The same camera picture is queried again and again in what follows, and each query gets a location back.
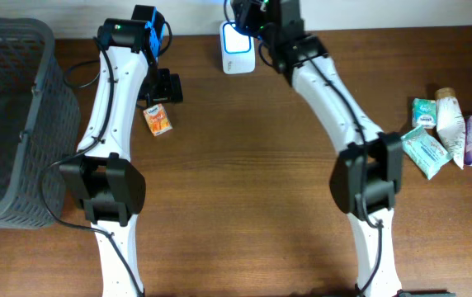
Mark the orange Kleenex tissue pack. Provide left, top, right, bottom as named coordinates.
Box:
left=143, top=104, right=172, bottom=136

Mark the small teal white packet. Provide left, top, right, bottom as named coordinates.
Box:
left=412, top=98, right=437, bottom=129

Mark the large teal snack packet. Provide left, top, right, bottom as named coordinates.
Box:
left=401, top=126, right=452, bottom=180

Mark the white tube with tan cap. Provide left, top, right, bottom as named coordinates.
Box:
left=435, top=87, right=466, bottom=170

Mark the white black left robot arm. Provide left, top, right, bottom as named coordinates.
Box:
left=59, top=5, right=183, bottom=296

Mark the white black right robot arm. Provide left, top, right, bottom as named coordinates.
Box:
left=223, top=0, right=403, bottom=296

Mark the white barcode scanner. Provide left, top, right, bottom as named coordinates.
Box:
left=219, top=21, right=256, bottom=75

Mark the grey plastic mesh basket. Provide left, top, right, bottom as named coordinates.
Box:
left=0, top=18, right=81, bottom=229

